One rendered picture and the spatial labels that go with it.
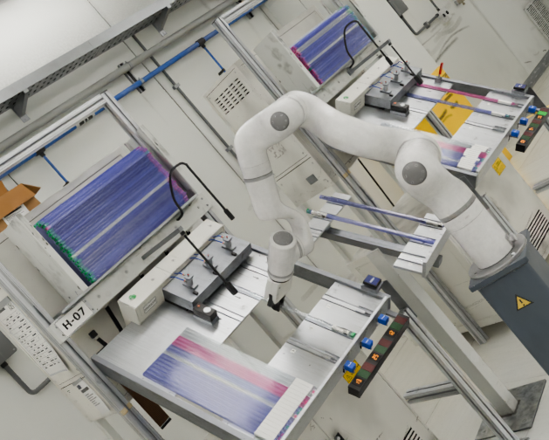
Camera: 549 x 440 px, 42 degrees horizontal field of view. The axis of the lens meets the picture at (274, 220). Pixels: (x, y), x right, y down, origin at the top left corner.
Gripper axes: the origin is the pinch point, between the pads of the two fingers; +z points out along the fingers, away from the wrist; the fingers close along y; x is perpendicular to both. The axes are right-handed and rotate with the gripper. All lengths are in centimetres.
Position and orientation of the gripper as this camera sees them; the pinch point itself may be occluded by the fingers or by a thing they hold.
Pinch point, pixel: (277, 303)
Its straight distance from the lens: 241.2
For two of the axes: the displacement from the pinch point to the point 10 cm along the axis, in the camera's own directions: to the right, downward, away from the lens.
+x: 8.3, 4.2, -3.7
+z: -0.5, 7.1, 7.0
